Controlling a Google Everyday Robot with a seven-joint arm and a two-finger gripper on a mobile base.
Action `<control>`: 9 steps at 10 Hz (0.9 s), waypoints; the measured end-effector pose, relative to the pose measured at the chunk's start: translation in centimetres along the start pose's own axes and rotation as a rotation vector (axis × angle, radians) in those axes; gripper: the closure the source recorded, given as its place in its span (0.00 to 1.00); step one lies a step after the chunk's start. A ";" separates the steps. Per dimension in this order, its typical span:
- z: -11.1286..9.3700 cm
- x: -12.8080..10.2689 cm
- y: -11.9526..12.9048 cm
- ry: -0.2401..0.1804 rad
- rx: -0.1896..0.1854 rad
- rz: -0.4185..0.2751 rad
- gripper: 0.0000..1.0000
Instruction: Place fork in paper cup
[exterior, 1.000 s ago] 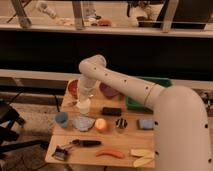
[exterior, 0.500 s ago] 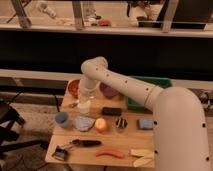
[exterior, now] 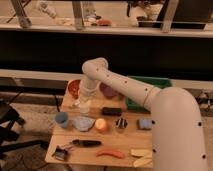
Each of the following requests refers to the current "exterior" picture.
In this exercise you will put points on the white paper cup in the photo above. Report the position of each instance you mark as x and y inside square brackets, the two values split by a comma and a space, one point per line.
[83, 107]

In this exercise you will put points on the purple bowl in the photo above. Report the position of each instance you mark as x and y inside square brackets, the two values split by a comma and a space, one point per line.
[107, 91]

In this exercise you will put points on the yellow banana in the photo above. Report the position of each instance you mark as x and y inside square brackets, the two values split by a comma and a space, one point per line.
[144, 157]

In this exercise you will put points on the red bowl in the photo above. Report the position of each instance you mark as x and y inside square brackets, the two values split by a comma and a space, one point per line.
[73, 88]

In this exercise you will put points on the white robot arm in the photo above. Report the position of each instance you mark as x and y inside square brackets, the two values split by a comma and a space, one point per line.
[178, 142]

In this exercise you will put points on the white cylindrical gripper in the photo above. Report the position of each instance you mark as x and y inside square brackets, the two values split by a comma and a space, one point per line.
[87, 89]

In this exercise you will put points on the blue sponge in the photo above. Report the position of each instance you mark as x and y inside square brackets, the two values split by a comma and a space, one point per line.
[144, 124]

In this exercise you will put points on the orange red chili pepper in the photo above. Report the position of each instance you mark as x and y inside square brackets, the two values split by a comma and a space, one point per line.
[110, 152]

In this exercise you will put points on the green plastic tray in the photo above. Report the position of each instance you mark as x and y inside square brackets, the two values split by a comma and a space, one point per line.
[156, 81]

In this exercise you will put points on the grey-blue crumpled cloth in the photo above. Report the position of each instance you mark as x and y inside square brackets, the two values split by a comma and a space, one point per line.
[82, 123]

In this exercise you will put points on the red yellow apple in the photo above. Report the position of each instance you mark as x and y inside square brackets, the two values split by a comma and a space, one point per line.
[101, 125]

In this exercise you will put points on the small metal cup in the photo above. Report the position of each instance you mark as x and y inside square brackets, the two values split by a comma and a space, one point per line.
[121, 125]

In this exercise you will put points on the blue plastic cup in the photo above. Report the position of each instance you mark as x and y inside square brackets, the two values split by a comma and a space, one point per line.
[62, 119]

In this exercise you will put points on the black rectangular block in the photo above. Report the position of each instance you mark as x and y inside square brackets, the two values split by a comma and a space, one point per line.
[111, 111]

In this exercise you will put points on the black handled tool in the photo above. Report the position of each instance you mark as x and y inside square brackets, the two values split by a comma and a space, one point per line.
[86, 143]

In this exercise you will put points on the wooden table board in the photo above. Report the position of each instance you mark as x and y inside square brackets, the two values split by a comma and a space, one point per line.
[131, 138]

